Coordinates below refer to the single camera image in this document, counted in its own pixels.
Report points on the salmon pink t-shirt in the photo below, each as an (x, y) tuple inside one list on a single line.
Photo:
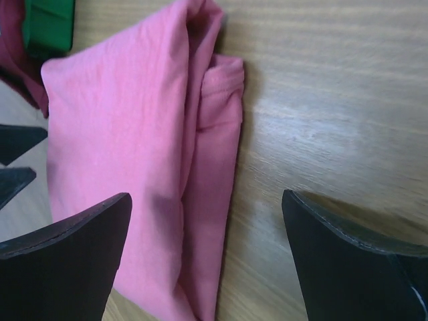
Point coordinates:
[(153, 111)]

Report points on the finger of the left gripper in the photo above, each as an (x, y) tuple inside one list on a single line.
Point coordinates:
[(17, 140), (12, 181)]

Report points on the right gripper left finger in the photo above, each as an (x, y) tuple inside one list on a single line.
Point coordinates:
[(66, 270)]

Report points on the maroon t-shirt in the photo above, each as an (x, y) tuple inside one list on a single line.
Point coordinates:
[(19, 70)]

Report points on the green plastic bin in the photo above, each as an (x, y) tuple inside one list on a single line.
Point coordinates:
[(48, 27)]

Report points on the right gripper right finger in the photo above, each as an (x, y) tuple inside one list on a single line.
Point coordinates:
[(349, 272)]

